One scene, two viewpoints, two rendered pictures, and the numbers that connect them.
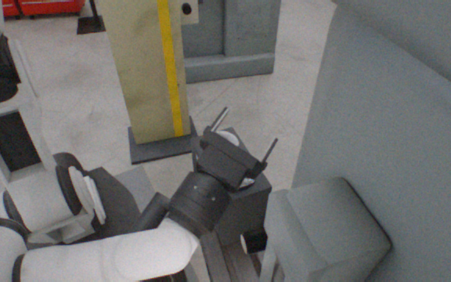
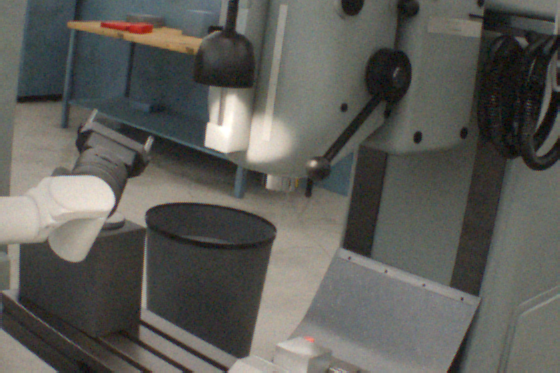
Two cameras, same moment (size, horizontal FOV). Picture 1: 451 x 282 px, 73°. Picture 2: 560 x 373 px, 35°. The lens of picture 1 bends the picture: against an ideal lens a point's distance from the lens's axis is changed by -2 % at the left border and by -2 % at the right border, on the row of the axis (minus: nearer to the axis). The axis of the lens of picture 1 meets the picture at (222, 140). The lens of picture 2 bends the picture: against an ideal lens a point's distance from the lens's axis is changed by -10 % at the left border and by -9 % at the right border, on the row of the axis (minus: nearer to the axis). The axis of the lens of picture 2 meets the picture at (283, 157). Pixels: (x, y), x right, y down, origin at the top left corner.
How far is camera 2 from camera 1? 1.09 m
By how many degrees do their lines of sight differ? 42
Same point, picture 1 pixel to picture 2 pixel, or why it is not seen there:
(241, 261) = (126, 346)
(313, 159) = not seen: outside the picture
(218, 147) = (102, 133)
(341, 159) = not seen: outside the picture
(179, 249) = (104, 190)
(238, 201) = (113, 240)
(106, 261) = (40, 198)
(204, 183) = (104, 152)
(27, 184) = not seen: outside the picture
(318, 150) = not seen: outside the picture
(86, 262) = (21, 202)
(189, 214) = (99, 172)
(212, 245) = (79, 338)
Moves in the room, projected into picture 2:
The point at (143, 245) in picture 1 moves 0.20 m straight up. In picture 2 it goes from (73, 183) to (87, 38)
